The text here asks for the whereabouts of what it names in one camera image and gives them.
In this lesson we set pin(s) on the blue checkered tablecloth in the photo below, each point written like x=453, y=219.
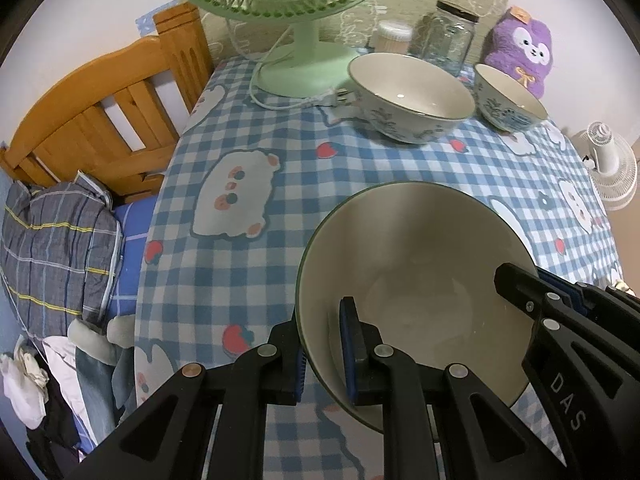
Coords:
x=243, y=194

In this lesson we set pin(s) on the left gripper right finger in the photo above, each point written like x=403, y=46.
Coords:
x=437, y=423

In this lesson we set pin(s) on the blue-flower bowl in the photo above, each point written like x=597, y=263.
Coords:
x=504, y=102
x=419, y=259
x=407, y=99

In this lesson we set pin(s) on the blue bed sheet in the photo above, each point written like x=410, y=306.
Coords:
x=135, y=219

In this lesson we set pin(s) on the green patterned wall mat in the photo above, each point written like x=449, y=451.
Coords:
x=353, y=26

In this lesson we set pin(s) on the purple plush bunny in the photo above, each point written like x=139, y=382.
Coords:
x=521, y=47

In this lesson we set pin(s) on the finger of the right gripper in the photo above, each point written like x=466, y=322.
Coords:
x=594, y=302
x=584, y=372

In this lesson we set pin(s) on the toothpick container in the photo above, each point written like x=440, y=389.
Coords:
x=392, y=37

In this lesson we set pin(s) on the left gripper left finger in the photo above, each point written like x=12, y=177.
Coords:
x=206, y=423

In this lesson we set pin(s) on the white standing fan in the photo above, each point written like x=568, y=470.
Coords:
x=611, y=163

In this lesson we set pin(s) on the grey plaid pillow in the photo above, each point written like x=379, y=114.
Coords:
x=60, y=252

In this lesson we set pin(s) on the glass jar with lid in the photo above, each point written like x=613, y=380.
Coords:
x=444, y=37

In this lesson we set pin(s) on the white crumpled clothing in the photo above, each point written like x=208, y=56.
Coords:
x=24, y=383

